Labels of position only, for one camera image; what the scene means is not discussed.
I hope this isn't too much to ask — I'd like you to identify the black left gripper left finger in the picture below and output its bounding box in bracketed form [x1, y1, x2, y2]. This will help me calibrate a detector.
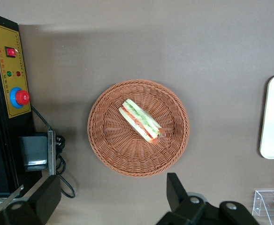
[0, 174, 62, 225]

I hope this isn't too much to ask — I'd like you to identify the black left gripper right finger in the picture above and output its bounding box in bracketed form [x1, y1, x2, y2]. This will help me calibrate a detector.
[155, 172, 259, 225]

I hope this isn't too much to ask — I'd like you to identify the brown round wicker basket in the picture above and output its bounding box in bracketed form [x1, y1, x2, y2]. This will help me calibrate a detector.
[87, 79, 190, 178]

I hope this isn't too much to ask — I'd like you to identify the wrapped sandwich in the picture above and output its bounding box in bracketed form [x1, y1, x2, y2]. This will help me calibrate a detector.
[118, 98, 166, 144]

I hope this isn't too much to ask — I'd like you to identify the black glossy machine block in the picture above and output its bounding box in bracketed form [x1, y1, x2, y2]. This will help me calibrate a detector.
[18, 132, 49, 172]

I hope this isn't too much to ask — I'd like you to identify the clear acrylic tiered stand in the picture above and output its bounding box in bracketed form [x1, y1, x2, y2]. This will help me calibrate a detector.
[251, 189, 274, 218]

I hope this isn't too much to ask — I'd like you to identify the red emergency stop button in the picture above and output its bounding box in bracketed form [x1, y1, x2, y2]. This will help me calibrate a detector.
[9, 87, 31, 109]

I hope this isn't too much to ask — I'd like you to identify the yellow control panel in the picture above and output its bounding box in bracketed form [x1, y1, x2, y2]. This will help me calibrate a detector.
[0, 22, 32, 119]

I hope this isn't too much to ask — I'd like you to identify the black power cable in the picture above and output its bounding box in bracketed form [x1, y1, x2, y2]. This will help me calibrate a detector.
[30, 105, 76, 199]

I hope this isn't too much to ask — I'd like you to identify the red rocker power switch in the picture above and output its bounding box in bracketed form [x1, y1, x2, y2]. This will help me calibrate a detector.
[5, 46, 17, 59]

